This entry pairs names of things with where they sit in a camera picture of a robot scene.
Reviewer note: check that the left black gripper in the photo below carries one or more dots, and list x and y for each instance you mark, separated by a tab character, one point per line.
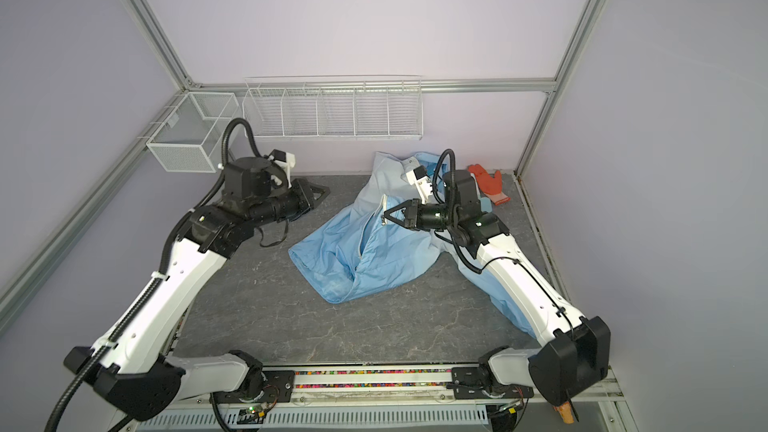
300	189

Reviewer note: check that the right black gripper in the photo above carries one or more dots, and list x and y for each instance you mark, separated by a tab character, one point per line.
415	217

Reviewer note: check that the light blue zip jacket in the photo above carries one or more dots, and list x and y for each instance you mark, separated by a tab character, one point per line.
355	254

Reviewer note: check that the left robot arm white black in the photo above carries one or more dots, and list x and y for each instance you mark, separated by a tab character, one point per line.
127	366

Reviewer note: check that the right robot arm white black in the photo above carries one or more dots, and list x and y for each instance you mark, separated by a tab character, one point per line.
573	350

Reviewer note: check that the white mesh box basket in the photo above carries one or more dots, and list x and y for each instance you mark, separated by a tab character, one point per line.
189	138

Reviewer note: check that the white ventilation grille strip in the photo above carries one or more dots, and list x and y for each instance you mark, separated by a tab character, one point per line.
322	418

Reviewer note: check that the small toy figure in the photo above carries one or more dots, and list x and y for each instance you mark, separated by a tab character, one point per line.
566	413

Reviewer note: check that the white wire wall shelf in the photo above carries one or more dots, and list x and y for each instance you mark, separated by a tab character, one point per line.
347	107

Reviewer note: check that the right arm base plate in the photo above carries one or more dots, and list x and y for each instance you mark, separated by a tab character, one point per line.
476	382

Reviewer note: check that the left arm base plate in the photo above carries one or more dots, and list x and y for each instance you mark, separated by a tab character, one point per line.
270	385

